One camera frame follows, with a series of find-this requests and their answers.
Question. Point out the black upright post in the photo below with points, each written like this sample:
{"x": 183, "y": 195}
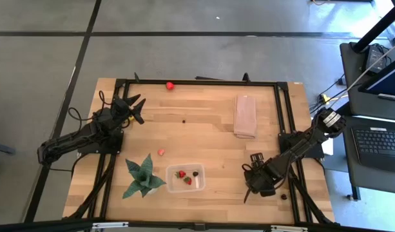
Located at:
{"x": 377, "y": 27}

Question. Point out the dark monitor screen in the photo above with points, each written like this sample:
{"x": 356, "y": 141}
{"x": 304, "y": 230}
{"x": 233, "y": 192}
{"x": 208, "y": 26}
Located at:
{"x": 387, "y": 80}

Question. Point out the dark blackberry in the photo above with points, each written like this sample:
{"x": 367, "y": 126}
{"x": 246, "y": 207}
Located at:
{"x": 195, "y": 174}
{"x": 283, "y": 196}

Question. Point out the yellow plug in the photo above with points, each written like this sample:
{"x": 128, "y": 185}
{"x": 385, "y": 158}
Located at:
{"x": 324, "y": 97}

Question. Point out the white cup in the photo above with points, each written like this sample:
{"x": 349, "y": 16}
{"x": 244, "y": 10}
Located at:
{"x": 152, "y": 191}

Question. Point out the green artificial plant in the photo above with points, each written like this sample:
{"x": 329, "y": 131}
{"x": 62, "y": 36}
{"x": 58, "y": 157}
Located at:
{"x": 142, "y": 178}

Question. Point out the black rig beam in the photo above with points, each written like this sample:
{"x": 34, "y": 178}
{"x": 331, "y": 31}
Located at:
{"x": 197, "y": 226}

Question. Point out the black laptop keyboard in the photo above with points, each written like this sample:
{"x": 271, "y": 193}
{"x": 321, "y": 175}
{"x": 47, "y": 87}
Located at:
{"x": 381, "y": 145}

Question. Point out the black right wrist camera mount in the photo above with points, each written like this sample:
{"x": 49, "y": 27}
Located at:
{"x": 257, "y": 160}

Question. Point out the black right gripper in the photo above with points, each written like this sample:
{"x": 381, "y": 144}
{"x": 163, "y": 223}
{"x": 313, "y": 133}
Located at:
{"x": 261, "y": 178}

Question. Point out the pale red strawberry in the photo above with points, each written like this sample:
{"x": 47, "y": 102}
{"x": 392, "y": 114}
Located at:
{"x": 161, "y": 152}

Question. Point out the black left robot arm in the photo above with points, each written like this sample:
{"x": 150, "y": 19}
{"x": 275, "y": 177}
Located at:
{"x": 65, "y": 141}

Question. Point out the white sheet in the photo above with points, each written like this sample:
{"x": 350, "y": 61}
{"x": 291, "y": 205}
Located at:
{"x": 328, "y": 146}

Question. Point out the folded beige towel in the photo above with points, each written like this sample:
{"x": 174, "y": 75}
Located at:
{"x": 245, "y": 116}

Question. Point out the grey chair base leg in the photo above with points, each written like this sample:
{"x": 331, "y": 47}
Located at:
{"x": 0, "y": 148}

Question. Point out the black power brick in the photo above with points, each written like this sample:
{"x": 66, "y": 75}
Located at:
{"x": 376, "y": 58}

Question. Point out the clear plastic tupperware container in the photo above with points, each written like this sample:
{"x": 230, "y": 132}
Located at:
{"x": 174, "y": 187}

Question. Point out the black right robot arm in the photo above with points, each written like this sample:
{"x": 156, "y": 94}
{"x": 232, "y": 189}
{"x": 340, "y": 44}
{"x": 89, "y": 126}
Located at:
{"x": 300, "y": 145}

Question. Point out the bright red strawberry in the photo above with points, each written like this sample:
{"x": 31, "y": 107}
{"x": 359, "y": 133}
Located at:
{"x": 169, "y": 85}

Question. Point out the silver bracket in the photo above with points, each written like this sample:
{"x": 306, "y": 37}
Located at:
{"x": 289, "y": 228}
{"x": 110, "y": 225}

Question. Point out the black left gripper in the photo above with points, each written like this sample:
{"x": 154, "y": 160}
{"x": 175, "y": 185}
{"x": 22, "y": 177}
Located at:
{"x": 121, "y": 112}

